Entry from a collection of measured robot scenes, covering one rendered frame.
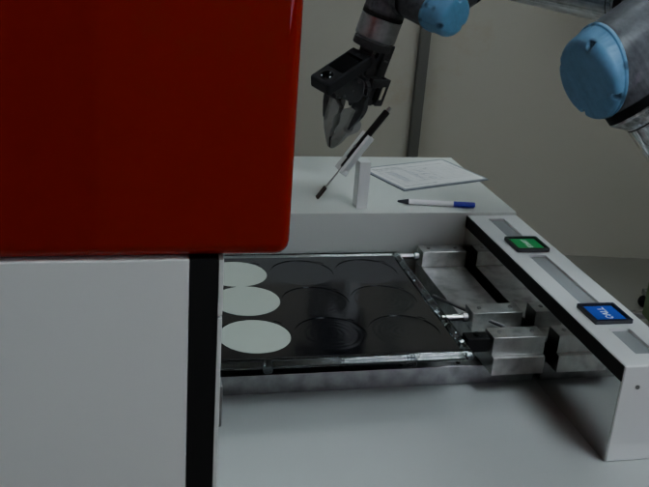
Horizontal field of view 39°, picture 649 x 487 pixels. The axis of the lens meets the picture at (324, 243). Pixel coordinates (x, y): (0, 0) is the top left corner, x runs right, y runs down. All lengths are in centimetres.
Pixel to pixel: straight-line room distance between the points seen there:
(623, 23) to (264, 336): 64
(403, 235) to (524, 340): 37
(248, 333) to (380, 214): 42
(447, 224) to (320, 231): 23
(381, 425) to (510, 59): 290
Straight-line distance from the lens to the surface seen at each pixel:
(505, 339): 132
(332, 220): 157
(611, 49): 127
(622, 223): 436
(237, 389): 128
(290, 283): 144
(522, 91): 403
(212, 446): 76
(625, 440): 125
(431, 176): 182
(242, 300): 137
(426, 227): 162
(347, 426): 123
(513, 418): 131
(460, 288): 153
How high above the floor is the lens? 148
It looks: 21 degrees down
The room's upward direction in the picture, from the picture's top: 4 degrees clockwise
